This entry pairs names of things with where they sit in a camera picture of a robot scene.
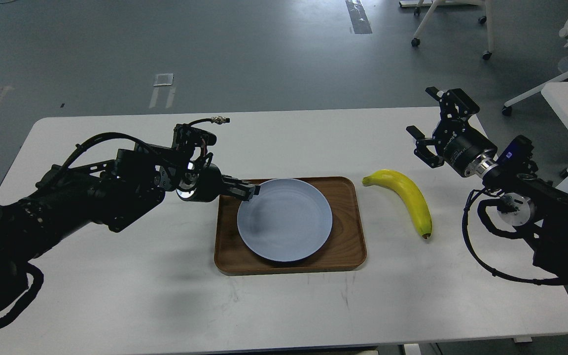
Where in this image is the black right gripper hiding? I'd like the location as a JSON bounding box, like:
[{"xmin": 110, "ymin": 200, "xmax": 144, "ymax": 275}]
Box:
[{"xmin": 406, "ymin": 87, "xmax": 497, "ymax": 178}]

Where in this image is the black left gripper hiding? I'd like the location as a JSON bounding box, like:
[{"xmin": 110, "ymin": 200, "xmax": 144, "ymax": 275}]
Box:
[{"xmin": 176, "ymin": 163, "xmax": 261, "ymax": 203}]

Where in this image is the light blue plate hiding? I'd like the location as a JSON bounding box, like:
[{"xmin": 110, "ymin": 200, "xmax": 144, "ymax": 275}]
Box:
[{"xmin": 237, "ymin": 179, "xmax": 333, "ymax": 262}]

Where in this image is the yellow banana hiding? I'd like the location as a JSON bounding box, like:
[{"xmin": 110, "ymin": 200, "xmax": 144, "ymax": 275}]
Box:
[{"xmin": 361, "ymin": 169, "xmax": 433, "ymax": 240}]

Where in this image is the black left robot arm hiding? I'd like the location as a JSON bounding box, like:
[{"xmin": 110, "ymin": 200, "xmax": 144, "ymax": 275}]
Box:
[{"xmin": 0, "ymin": 120, "xmax": 260, "ymax": 329}]

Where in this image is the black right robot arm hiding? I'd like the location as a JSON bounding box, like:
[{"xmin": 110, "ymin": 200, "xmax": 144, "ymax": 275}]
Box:
[{"xmin": 406, "ymin": 87, "xmax": 568, "ymax": 285}]

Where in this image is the white rolling stand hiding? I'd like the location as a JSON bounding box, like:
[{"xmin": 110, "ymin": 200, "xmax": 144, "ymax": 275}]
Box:
[{"xmin": 398, "ymin": 0, "xmax": 495, "ymax": 62}]

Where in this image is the brown wooden tray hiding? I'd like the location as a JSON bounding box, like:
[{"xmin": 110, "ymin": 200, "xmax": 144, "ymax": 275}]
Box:
[{"xmin": 214, "ymin": 176, "xmax": 367, "ymax": 276}]

